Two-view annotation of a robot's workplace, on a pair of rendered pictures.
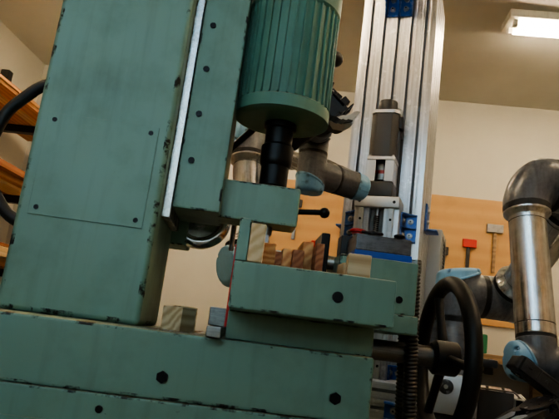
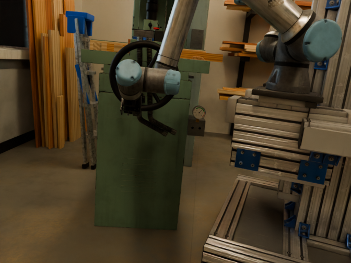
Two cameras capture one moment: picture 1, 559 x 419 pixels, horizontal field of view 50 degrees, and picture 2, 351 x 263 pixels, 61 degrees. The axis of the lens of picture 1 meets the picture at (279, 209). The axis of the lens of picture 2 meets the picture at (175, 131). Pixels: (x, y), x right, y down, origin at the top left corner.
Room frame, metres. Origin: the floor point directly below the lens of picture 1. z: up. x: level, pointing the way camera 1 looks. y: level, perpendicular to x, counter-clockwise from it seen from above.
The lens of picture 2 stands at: (1.19, -1.59, 0.89)
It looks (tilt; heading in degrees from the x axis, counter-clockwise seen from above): 13 degrees down; 89
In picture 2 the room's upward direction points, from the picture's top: 5 degrees clockwise
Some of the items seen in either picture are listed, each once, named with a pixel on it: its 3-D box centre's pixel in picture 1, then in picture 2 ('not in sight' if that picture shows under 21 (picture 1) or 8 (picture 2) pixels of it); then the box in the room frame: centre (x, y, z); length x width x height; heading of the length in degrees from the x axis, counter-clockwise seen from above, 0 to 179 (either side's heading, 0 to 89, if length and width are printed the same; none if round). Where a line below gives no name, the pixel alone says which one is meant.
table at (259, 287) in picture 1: (318, 307); (147, 61); (1.05, -0.09, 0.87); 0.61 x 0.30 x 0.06; 3
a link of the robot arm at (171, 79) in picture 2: not in sight; (162, 81); (1.15, -0.63, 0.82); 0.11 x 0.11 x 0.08; 2
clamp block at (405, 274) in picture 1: (368, 288); (146, 51); (1.06, -0.17, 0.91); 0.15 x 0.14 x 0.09; 3
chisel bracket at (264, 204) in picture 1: (258, 210); (151, 30); (1.05, 0.04, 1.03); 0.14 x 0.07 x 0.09; 93
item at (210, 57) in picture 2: (259, 274); (165, 52); (1.14, 0.02, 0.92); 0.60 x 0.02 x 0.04; 3
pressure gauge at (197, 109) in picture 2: not in sight; (198, 114); (1.32, -0.18, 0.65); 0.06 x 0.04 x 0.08; 3
